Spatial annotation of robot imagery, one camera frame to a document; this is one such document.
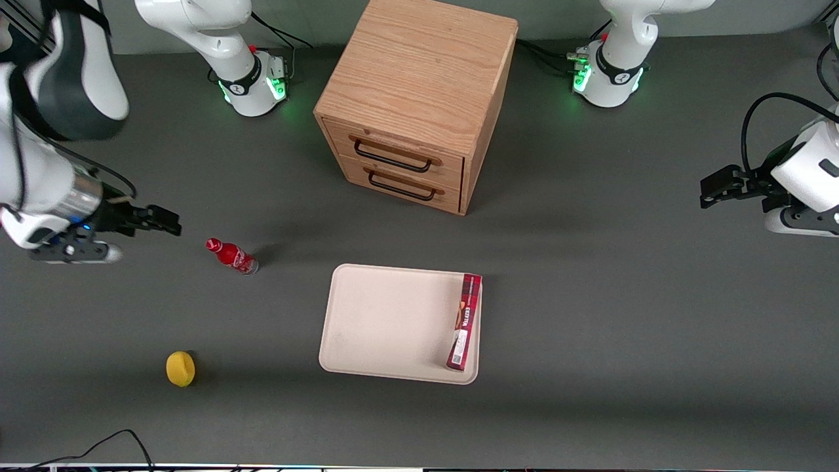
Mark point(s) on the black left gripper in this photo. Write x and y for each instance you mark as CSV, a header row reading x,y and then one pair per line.
x,y
755,183

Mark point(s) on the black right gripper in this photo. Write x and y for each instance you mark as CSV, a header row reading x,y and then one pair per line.
x,y
118,218

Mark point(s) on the red coke bottle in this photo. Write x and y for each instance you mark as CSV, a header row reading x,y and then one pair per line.
x,y
233,255

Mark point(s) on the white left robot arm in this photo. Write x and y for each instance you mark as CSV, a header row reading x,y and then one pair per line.
x,y
816,164

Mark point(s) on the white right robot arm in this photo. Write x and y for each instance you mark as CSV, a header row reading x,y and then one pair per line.
x,y
85,65

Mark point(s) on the beige rectangular tray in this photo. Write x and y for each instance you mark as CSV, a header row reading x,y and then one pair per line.
x,y
387,321

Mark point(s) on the yellow lemon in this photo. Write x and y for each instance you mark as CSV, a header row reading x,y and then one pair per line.
x,y
180,369

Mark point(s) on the wooden drawer front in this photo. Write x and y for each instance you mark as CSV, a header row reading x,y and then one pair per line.
x,y
406,187
393,147

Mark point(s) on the red cookie box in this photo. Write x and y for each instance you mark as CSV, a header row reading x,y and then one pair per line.
x,y
465,321

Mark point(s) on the wooden drawer cabinet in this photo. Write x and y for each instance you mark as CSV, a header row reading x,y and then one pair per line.
x,y
419,72

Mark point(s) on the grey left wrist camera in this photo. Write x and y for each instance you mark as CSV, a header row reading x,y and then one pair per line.
x,y
783,221

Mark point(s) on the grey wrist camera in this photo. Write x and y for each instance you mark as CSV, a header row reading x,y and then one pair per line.
x,y
78,252
783,221

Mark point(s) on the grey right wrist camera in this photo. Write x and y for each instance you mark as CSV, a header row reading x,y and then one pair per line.
x,y
78,252

